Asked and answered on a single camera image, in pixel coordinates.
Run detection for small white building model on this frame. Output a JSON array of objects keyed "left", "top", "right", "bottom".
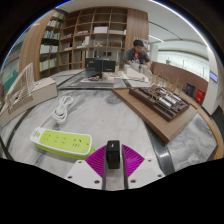
[{"left": 124, "top": 66, "right": 150, "bottom": 83}]

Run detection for black box building model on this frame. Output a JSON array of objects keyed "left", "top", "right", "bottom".
[{"left": 84, "top": 57, "right": 117, "bottom": 78}]

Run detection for dark brown architectural model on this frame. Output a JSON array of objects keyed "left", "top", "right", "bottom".
[{"left": 128, "top": 84, "right": 191, "bottom": 122}]

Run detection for person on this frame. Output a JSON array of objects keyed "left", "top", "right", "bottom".
[{"left": 122, "top": 38, "right": 154, "bottom": 76}]

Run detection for black bin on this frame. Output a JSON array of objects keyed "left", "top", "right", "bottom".
[{"left": 184, "top": 82, "right": 196, "bottom": 98}]

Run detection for white architectural model, beige base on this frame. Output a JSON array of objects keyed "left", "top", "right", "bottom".
[{"left": 0, "top": 62, "right": 58, "bottom": 128}]

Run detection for red bin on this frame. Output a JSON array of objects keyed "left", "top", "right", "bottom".
[{"left": 195, "top": 88, "right": 206, "bottom": 106}]

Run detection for white and green power strip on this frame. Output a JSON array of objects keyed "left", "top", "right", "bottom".
[{"left": 29, "top": 126, "right": 96, "bottom": 160}]

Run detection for wooden shelf unit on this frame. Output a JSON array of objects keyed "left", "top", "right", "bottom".
[{"left": 18, "top": 6, "right": 149, "bottom": 81}]

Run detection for wall screen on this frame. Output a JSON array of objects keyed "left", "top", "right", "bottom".
[{"left": 209, "top": 70, "right": 219, "bottom": 84}]

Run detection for black charger block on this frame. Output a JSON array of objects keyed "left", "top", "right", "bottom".
[{"left": 105, "top": 140, "right": 121, "bottom": 170}]

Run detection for white coiled power cable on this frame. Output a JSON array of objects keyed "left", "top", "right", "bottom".
[{"left": 39, "top": 95, "right": 75, "bottom": 130}]

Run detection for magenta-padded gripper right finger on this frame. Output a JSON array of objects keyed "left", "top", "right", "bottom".
[{"left": 120, "top": 143, "right": 166, "bottom": 190}]

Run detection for wooden base board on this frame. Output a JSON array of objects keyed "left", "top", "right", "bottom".
[{"left": 112, "top": 87, "right": 199, "bottom": 145}]

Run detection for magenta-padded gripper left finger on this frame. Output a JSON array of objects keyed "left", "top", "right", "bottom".
[{"left": 64, "top": 144, "right": 109, "bottom": 191}]

